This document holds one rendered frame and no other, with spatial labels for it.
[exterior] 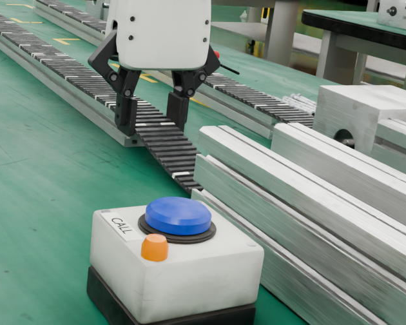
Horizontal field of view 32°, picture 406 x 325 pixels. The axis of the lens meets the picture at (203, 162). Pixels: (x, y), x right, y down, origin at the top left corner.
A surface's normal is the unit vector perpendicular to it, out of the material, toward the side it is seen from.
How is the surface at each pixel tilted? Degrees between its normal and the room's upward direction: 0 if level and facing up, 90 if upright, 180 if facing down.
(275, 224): 90
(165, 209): 3
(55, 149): 0
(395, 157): 90
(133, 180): 0
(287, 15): 90
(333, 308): 90
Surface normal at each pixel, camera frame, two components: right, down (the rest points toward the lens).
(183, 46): 0.52, 0.39
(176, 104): -0.87, 0.06
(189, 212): 0.15, -0.93
